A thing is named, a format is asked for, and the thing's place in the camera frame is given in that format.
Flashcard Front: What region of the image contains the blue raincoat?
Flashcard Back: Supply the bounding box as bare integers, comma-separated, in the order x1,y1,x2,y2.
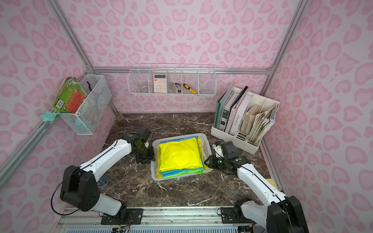
159,136,206,177

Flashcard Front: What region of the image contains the green raincoat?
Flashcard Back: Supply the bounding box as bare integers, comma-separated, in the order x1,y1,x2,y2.
162,170,203,179

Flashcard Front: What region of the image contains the lime yellow raincoat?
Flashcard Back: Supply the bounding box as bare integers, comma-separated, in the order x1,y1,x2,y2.
158,136,205,172

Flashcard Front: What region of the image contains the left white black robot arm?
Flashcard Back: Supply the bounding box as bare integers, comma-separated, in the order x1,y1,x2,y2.
60,127,154,216

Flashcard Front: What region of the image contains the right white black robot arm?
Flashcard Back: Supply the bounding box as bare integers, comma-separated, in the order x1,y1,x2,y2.
205,139,309,233

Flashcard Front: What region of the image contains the stack of beige papers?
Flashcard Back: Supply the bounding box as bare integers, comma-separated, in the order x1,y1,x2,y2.
240,103,279,146

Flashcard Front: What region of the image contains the yellow sticky note pad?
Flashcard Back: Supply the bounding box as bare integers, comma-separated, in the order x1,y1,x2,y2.
266,179,277,188

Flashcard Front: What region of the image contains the blue lidded jar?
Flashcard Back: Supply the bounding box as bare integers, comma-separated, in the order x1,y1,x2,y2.
97,175,109,189

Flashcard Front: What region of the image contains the white desktop file organizer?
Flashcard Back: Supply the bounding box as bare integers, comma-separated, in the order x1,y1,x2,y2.
211,85,280,154

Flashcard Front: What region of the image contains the green file folder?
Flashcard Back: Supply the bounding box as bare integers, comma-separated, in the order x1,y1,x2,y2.
214,83,235,129

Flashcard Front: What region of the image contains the grey stapler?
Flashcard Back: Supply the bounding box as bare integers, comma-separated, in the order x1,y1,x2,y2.
169,82,182,94

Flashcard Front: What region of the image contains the pink white calculator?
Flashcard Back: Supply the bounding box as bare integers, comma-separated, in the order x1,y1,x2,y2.
153,74,167,93

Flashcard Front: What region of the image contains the yellow black utility knife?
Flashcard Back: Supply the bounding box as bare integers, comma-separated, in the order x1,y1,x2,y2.
183,83,197,94

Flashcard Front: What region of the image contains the green red booklet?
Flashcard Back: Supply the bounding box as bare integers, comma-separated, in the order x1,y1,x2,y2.
51,77,87,114

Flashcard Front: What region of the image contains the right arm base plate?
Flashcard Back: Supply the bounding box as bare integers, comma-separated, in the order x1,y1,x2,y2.
217,206,256,224

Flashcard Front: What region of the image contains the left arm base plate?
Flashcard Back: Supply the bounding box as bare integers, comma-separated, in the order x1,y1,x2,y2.
101,207,144,225

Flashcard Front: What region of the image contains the white mesh wall basket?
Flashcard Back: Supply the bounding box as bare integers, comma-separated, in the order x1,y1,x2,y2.
59,74,112,135

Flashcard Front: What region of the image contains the white wire wall shelf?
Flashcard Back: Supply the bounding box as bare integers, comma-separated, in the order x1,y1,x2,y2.
127,63,217,97

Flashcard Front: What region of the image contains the mint green wall hook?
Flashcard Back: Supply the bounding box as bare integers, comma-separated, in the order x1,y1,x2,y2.
40,111,60,122

